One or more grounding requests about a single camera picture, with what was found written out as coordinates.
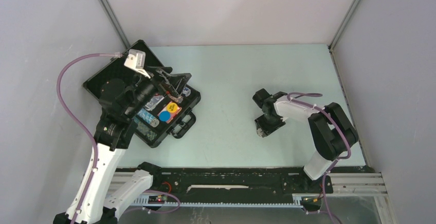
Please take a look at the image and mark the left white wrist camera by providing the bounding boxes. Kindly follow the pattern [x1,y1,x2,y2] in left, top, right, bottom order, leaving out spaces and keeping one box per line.
[124,49,151,79]

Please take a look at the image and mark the red playing card deck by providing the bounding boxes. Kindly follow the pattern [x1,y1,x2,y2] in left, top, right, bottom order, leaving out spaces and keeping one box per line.
[158,102,182,123]

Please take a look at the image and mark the yellow big blind button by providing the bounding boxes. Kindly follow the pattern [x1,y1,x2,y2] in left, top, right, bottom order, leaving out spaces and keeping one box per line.
[166,102,179,113]

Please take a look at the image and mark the black poker set case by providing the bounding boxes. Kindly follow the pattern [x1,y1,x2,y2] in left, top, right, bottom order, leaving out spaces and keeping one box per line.
[83,40,201,151]

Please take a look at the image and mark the blue round chip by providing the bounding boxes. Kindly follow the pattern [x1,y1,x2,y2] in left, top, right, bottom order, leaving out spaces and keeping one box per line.
[158,110,171,122]

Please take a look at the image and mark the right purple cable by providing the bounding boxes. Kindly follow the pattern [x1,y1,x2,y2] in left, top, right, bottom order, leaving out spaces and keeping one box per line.
[286,92,352,224]

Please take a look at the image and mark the green and blue chip stack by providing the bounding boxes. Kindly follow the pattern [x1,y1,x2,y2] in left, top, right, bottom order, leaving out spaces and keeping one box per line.
[181,86,191,97]

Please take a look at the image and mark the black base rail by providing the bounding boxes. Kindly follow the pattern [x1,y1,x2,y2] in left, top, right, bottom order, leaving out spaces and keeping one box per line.
[151,167,333,206]

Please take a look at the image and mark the light blue chip stack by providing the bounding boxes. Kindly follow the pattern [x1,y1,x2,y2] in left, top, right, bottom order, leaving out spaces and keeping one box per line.
[137,108,160,127]

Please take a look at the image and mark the teal green chip stack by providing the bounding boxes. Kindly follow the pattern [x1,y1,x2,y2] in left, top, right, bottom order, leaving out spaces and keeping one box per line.
[134,120,157,141]

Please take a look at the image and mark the clear round dealer button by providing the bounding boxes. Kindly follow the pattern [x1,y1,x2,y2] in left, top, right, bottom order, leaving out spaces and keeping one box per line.
[144,95,164,111]

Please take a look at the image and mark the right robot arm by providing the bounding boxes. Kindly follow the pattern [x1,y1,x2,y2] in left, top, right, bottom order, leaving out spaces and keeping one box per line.
[252,88,359,192]

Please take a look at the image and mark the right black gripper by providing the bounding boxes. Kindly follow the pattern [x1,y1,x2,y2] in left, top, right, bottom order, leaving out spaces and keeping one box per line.
[254,114,285,138]

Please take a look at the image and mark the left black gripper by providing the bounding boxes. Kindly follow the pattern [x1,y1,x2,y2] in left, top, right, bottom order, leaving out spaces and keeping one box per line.
[123,65,191,119]

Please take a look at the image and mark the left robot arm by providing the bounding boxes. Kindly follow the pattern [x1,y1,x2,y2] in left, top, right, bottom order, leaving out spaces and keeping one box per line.
[53,67,191,223]

